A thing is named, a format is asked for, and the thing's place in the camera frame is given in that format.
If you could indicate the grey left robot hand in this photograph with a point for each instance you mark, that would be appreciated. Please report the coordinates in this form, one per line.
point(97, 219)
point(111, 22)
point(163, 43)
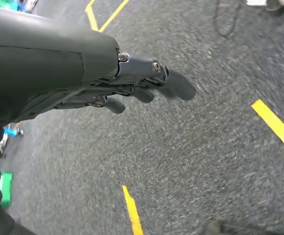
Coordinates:
point(46, 65)

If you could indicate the blue metal shelf rack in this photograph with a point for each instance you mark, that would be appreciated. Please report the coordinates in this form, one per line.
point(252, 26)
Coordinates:
point(10, 131)

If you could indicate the green plastic crate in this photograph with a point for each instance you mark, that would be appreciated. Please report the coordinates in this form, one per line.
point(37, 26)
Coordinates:
point(6, 188)

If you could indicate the white power strip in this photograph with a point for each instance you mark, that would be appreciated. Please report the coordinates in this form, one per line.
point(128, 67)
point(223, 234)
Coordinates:
point(257, 2)

